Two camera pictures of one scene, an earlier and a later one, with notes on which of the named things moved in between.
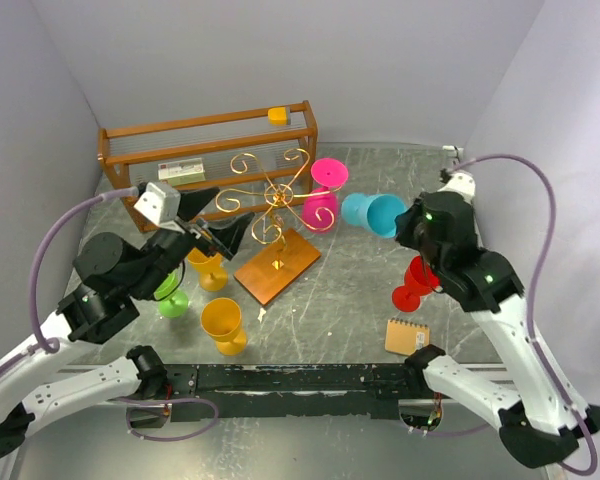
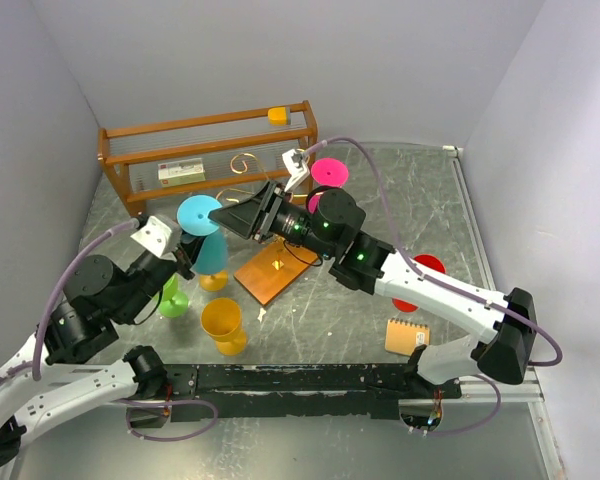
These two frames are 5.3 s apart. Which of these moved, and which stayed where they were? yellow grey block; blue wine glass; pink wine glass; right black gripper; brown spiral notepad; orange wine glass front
Moved: blue wine glass; right black gripper
Stayed: yellow grey block; pink wine glass; orange wine glass front; brown spiral notepad
